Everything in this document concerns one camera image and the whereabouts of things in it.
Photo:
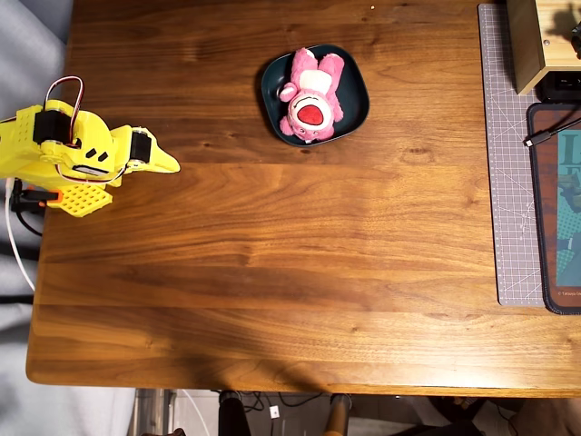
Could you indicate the yellow fixed gripper finger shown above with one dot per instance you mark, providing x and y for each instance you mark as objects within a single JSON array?
[{"x": 150, "y": 171}]

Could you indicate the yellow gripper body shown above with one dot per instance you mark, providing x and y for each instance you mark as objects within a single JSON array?
[{"x": 142, "y": 148}]

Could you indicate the yellow hinged gripper finger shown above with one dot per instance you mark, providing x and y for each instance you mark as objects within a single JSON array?
[{"x": 161, "y": 158}]

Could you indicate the pink strawberry bear plush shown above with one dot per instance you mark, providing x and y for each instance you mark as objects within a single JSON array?
[{"x": 313, "y": 91}]

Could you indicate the yellow perforated robot base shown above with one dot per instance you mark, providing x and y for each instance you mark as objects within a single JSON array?
[{"x": 84, "y": 202}]

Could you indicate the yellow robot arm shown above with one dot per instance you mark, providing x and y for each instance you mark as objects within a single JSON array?
[{"x": 91, "y": 134}]

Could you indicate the orange black table clamp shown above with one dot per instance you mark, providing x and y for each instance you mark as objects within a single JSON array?
[{"x": 41, "y": 196}]

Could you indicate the dark teal square plate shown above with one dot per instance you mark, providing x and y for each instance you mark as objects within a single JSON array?
[{"x": 356, "y": 100}]

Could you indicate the black table leg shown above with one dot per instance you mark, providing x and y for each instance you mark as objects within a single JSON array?
[{"x": 233, "y": 418}]

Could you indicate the small white adapter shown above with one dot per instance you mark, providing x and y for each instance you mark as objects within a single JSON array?
[{"x": 274, "y": 412}]

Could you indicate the brown wooden leg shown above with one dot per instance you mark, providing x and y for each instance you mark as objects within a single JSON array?
[{"x": 338, "y": 418}]

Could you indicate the grey cutting mat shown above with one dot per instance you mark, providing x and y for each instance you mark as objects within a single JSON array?
[{"x": 508, "y": 181}]

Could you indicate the light wooden box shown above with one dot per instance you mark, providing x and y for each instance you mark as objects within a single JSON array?
[{"x": 526, "y": 45}]

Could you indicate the dark printed mouse pad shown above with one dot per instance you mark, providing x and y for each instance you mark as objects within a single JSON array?
[{"x": 549, "y": 218}]

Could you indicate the black electronic device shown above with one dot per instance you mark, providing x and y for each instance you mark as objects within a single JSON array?
[{"x": 563, "y": 88}]

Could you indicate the small black object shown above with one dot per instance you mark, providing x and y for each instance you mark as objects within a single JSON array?
[{"x": 576, "y": 43}]

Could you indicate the silver metal frame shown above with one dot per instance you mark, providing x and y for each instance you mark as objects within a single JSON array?
[{"x": 154, "y": 409}]

